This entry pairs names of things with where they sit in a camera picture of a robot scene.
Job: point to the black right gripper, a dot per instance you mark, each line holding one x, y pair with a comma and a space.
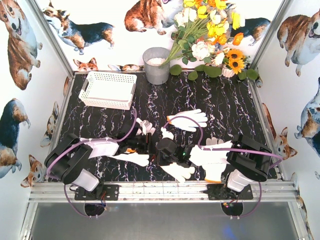
160, 152

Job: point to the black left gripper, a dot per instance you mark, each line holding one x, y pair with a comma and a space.
148, 139

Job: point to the white glove orange cuff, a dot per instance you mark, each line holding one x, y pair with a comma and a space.
188, 120
213, 171
134, 157

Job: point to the cream glove red cuff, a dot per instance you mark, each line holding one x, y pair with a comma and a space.
180, 173

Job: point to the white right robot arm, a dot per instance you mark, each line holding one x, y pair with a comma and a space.
250, 160

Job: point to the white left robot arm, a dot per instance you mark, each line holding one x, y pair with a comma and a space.
67, 162

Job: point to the white plastic storage basket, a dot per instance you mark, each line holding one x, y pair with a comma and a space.
108, 90

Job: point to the white glove orange cuff top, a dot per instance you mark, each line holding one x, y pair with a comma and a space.
188, 120

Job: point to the grey metal bucket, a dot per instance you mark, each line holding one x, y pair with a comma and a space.
156, 67

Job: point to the small sunflower pot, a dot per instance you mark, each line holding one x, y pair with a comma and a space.
236, 63

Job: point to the artificial flower bouquet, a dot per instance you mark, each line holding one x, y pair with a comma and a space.
205, 31

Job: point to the aluminium front rail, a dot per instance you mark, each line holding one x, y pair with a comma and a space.
164, 192

